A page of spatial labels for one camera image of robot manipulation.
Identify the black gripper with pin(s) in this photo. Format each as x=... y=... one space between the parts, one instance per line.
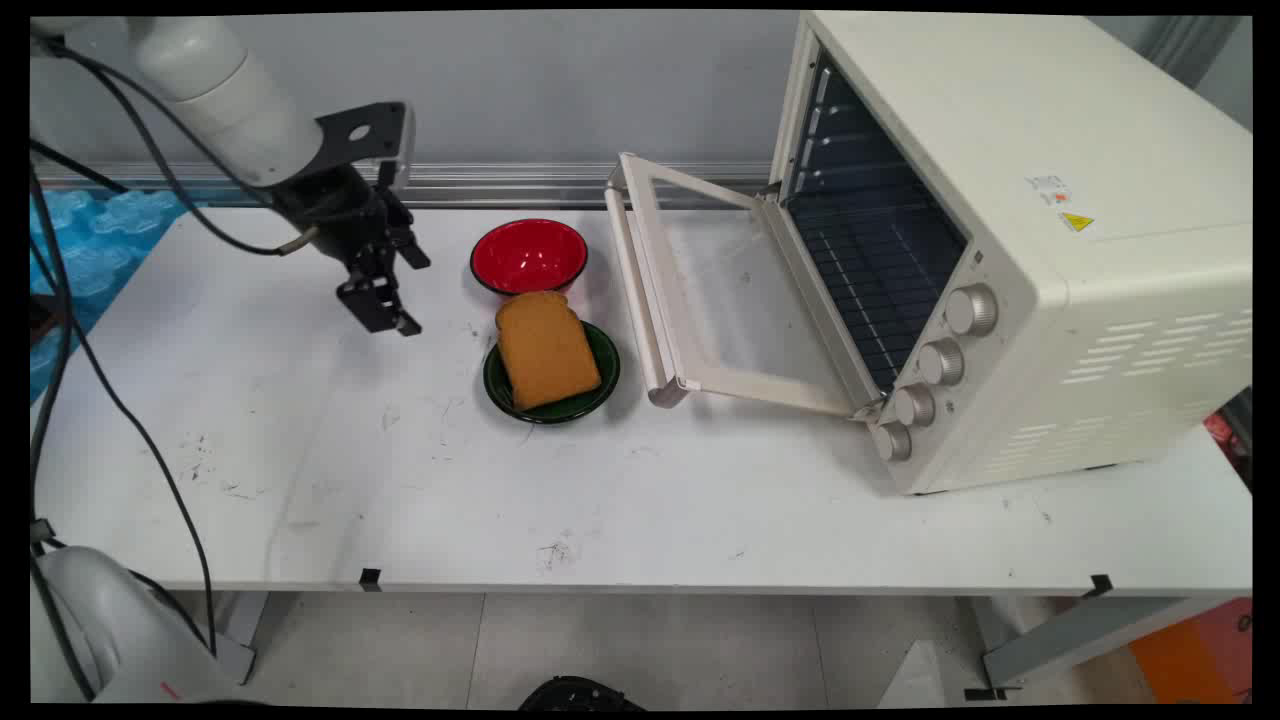
x=335 y=205

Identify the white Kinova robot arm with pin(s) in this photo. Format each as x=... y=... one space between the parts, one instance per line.
x=215 y=90

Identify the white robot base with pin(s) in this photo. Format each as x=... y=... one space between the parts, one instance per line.
x=110 y=630

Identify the red bowl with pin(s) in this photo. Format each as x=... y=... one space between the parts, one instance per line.
x=528 y=255

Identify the brown toast slice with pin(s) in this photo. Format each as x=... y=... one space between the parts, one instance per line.
x=545 y=350

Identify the dark green plate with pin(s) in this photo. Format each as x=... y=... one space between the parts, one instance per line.
x=590 y=385

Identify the blue bubble wrap sheet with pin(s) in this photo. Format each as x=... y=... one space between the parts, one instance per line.
x=90 y=250

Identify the glass oven door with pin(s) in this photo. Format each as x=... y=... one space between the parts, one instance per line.
x=720 y=290

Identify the grey table leg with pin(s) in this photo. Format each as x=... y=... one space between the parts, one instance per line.
x=238 y=630
x=1080 y=640

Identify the black round object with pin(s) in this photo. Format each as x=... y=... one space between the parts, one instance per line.
x=580 y=693

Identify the silver oven knob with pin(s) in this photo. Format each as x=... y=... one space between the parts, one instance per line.
x=914 y=405
x=891 y=441
x=972 y=309
x=941 y=362

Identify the cream toaster oven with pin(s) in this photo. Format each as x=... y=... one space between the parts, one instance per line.
x=1040 y=240

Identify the orange box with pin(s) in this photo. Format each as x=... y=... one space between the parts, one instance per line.
x=1195 y=650

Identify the aluminium rail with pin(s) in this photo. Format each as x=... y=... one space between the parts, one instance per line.
x=440 y=185

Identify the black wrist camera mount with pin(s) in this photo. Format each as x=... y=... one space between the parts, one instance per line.
x=368 y=130

